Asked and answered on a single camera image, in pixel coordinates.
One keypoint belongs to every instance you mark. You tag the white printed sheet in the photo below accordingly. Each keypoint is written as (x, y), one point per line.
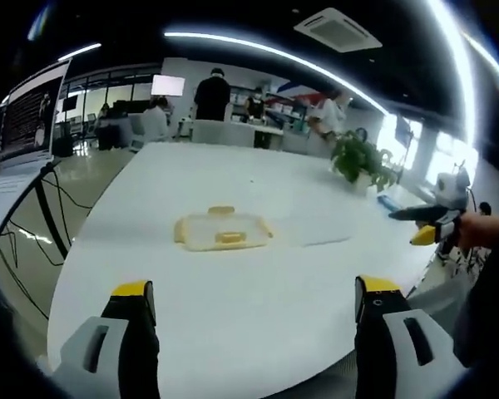
(4, 195)

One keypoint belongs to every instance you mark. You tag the clear container with yellow plastic buckle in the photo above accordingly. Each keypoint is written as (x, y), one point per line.
(222, 232)

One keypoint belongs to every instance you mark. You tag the short ceiling light strip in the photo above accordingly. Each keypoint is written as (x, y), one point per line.
(80, 52)

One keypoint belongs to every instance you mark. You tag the potted green plant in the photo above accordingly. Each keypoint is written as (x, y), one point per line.
(359, 160)

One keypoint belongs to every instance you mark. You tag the white glowing screen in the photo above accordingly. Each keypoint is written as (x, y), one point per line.
(167, 86)

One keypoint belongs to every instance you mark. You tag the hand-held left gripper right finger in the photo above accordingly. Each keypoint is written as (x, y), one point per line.
(382, 353)

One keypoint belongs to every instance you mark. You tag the long ceiling light strip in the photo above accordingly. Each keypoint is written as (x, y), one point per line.
(283, 54)

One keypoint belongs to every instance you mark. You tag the laptop with dark screen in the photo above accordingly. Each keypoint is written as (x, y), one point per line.
(29, 116)

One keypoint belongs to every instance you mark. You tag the bright curved ceiling light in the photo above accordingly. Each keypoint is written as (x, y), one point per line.
(455, 62)

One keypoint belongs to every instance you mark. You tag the blue flat object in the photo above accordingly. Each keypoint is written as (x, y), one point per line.
(388, 203)

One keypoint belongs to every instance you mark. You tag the black bag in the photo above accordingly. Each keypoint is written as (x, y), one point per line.
(62, 146)

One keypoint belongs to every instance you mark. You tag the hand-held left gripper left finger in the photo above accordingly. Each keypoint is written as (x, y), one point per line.
(108, 357)

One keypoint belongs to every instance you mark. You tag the ceiling air conditioner vent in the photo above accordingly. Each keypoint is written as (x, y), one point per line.
(337, 29)

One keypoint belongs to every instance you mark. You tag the person's right hand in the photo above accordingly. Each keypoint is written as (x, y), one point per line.
(480, 230)

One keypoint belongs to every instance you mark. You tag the black folding stand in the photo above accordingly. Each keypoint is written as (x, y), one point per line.
(45, 208)

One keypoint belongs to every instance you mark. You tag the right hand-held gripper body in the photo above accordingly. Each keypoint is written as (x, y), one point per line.
(451, 189)

